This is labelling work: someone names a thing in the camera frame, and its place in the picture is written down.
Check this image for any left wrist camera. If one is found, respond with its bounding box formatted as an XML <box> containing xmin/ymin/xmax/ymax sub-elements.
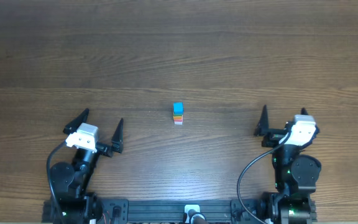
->
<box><xmin>65</xmin><ymin>122</ymin><xmax>99</xmax><ymax>153</ymax></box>

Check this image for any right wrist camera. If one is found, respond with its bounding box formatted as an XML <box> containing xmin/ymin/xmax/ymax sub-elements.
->
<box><xmin>286</xmin><ymin>114</ymin><xmax>318</xmax><ymax>147</ymax></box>

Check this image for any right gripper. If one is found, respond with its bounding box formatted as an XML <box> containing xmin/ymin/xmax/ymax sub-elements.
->
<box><xmin>253</xmin><ymin>105</ymin><xmax>320</xmax><ymax>149</ymax></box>

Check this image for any mounting rail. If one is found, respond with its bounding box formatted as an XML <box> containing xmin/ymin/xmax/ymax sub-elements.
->
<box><xmin>41</xmin><ymin>198</ymin><xmax>318</xmax><ymax>224</ymax></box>

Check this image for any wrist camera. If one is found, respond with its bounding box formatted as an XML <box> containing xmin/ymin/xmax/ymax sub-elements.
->
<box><xmin>286</xmin><ymin>114</ymin><xmax>318</xmax><ymax>147</ymax></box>
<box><xmin>65</xmin><ymin>122</ymin><xmax>99</xmax><ymax>153</ymax></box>

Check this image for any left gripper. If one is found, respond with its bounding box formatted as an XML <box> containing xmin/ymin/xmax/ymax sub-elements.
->
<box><xmin>62</xmin><ymin>108</ymin><xmax>124</xmax><ymax>158</ymax></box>

